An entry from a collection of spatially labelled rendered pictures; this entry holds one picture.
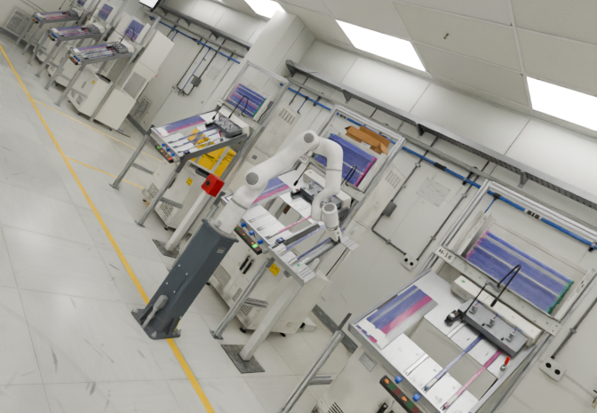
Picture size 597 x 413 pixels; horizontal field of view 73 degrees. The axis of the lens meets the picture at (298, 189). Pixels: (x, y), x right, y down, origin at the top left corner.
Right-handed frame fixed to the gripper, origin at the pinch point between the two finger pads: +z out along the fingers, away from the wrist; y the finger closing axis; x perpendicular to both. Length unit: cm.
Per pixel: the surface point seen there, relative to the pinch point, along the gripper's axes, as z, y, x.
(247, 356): 58, 8, 78
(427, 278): 28, -46, -33
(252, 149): 54, 178, -46
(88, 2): 36, 791, -82
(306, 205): 26, 56, -21
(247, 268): 59, 66, 39
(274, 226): 18, 51, 12
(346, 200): 24, 36, -44
